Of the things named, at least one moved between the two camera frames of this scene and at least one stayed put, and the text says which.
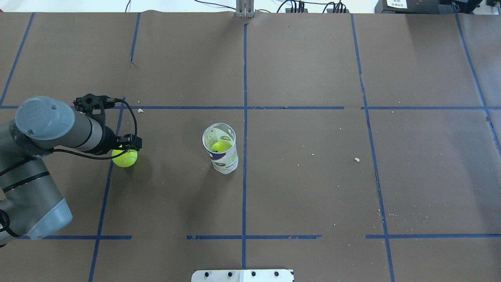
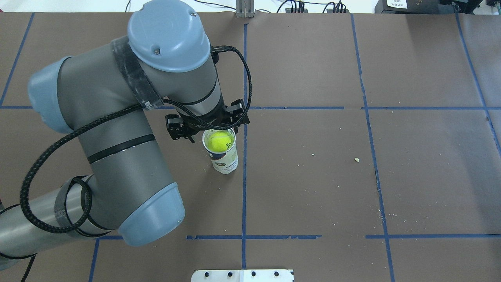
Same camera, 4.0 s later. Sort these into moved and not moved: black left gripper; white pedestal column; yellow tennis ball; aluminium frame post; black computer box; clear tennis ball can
Moved: yellow tennis ball; black left gripper
Not moved: aluminium frame post; white pedestal column; black computer box; clear tennis ball can
